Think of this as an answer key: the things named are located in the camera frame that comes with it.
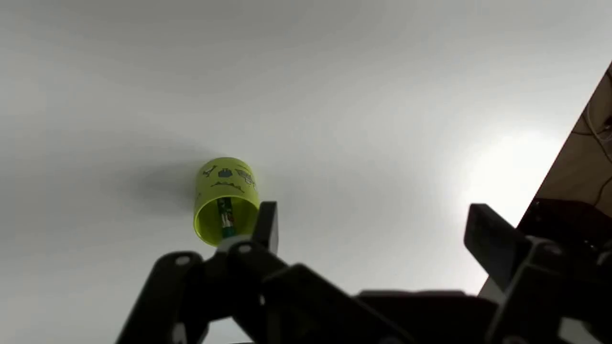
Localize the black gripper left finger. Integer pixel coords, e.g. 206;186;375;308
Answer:
114;201;417;344

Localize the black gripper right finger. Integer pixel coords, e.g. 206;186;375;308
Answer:
463;203;612;344

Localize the green capped marker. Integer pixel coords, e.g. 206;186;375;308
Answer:
218;197;235;241

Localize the lime green printed mug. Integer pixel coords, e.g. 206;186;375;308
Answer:
191;155;262;249

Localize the black computer case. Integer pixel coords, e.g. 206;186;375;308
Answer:
516;195;612;258

